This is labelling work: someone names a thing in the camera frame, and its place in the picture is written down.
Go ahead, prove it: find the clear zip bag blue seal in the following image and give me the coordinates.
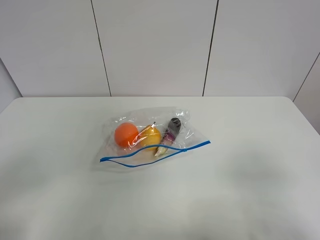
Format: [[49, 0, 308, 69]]
[[97, 106, 210, 168]]

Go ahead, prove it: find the purple eggplant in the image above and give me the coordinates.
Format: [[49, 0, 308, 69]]
[[154, 117, 182, 158]]

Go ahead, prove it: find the yellow pear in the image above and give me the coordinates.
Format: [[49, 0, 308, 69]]
[[138, 121, 162, 148]]

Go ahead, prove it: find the orange fruit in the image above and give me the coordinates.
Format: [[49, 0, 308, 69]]
[[114, 122, 139, 148]]

